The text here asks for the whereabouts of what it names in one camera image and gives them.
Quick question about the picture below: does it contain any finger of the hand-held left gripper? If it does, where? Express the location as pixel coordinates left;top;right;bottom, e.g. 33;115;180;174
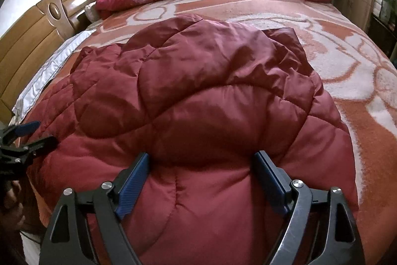
12;135;58;160
0;120;41;143

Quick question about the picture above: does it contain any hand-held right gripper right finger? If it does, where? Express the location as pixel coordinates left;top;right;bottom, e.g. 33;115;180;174
253;150;366;265

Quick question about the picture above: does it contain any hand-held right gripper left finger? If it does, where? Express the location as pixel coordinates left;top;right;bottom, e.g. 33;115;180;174
39;151;151;265

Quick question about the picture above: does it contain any red quilted jacket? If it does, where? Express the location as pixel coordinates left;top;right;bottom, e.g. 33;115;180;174
19;13;365;265

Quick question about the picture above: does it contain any person's left hand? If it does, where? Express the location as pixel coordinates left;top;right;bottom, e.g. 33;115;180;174
0;180;27;228

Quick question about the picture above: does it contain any wooden headboard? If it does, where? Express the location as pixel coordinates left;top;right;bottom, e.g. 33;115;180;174
0;0;120;126

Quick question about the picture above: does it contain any small white pillow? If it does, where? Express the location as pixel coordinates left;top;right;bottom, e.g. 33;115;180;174
84;2;101;22

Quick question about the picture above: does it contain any bed with orange floral sheet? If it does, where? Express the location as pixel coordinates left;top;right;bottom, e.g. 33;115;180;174
22;0;397;265

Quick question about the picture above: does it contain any dark wooden cabinet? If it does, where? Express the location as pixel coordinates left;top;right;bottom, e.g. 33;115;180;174
367;0;397;57

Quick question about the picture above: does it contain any black cable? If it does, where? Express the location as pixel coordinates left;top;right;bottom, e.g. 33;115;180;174
19;229;42;245

